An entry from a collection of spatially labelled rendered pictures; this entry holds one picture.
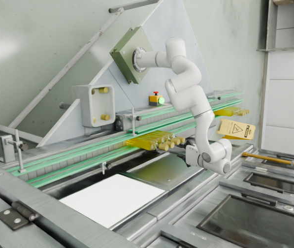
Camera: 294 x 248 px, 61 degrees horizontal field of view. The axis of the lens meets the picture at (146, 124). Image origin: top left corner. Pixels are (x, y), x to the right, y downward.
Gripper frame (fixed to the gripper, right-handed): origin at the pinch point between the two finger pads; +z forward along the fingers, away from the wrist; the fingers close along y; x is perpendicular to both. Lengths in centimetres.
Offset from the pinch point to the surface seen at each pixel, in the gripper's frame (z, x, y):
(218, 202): -27.1, 2.6, -16.4
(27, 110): 94, 54, 16
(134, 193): -3.6, 31.9, -11.6
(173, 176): -1.0, 6.2, -12.4
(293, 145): 193, -560, -168
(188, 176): -6.7, 1.4, -11.7
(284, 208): -47, -15, -16
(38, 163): 18, 66, 5
